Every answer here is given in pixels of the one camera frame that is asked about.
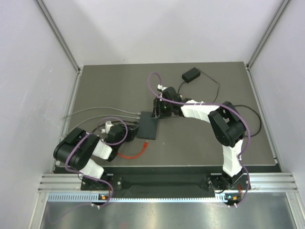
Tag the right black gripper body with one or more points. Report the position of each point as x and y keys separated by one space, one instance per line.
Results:
x=166 y=108

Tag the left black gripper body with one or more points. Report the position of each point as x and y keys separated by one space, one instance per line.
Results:
x=129 y=135

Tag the black network switch box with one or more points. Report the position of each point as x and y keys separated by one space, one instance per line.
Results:
x=147 y=126

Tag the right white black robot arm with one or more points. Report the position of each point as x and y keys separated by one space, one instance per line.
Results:
x=226 y=124

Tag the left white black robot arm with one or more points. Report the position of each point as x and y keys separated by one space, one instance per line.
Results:
x=78 y=147

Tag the black power adapter brick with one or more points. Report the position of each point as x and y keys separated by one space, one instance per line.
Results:
x=190 y=75

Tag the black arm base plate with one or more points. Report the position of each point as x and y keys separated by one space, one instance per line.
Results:
x=210 y=171

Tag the grey slotted cable duct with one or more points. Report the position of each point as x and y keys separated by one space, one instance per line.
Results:
x=101 y=198

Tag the aluminium frame rail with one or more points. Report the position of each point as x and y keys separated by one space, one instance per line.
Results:
x=262 y=182

